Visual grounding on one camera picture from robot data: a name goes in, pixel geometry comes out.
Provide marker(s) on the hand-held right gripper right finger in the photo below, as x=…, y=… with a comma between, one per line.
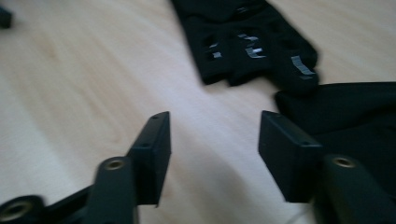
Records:
x=289, y=155

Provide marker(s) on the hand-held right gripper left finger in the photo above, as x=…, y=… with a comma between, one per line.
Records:
x=152, y=161

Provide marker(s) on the black glove with white dots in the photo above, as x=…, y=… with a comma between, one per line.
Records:
x=351, y=124

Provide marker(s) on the black glove with blue marks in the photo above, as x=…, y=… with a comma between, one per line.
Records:
x=249, y=40

